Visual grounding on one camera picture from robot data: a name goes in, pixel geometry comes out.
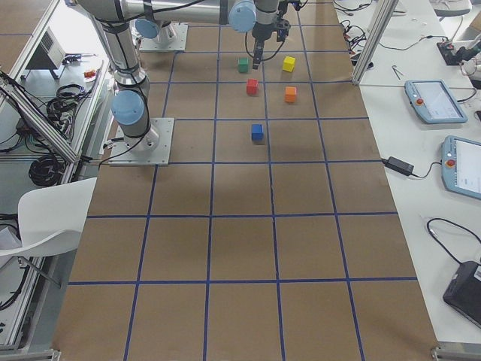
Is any white chair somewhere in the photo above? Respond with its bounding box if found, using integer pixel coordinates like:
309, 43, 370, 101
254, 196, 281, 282
1, 177, 97, 257

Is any far teach pendant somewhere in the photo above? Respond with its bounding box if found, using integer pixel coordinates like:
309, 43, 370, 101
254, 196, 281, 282
404, 80, 467, 124

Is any black power adapter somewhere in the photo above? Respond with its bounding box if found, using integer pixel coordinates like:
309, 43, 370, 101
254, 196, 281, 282
382, 156, 414, 176

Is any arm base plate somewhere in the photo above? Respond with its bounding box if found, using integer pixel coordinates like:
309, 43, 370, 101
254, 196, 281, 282
140, 23, 188, 53
107, 117, 174, 166

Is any near teach pendant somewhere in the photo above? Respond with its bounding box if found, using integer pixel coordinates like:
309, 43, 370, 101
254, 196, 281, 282
441, 135, 480, 199

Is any orange wooden block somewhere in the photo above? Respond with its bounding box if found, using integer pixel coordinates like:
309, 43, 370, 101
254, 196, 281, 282
284, 86, 298, 104

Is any red wooden block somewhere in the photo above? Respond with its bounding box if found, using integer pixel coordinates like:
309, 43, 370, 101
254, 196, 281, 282
246, 78, 259, 96

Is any aluminium frame post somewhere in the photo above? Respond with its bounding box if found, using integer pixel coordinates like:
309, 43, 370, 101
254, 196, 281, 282
352, 0, 398, 85

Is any black laptop device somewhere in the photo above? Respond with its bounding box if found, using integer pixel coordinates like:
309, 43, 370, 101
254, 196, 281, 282
443, 261, 480, 327

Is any blue wooden block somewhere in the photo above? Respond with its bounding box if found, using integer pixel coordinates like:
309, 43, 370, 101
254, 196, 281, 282
251, 123, 264, 141

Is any green wooden block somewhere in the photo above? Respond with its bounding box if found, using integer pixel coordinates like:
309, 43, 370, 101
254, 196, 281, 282
237, 57, 250, 74

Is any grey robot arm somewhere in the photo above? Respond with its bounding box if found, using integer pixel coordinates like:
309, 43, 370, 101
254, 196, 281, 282
79, 1, 159, 152
121, 1, 290, 41

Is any teach pendant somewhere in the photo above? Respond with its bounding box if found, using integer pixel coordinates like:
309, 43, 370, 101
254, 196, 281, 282
404, 80, 467, 124
441, 135, 480, 199

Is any yellow wooden block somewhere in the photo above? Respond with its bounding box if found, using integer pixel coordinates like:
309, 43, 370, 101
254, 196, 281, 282
282, 56, 296, 73

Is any metal allen key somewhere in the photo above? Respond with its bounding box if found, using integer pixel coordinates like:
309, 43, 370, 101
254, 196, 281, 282
392, 65, 402, 80

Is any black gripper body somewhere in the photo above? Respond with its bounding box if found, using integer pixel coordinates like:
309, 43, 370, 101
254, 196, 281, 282
259, 11, 290, 42

